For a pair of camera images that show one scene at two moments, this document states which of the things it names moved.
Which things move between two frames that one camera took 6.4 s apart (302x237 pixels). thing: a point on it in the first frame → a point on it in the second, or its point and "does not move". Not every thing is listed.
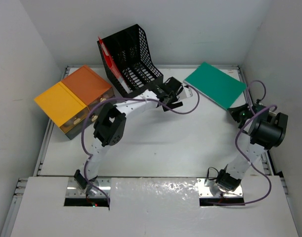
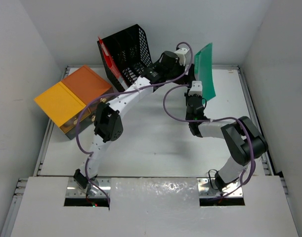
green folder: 216,84 → 203,68
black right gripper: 234,111 → 189,97
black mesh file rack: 127,50 does not move
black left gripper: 174,104 → 188,78
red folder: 110,61 does not move
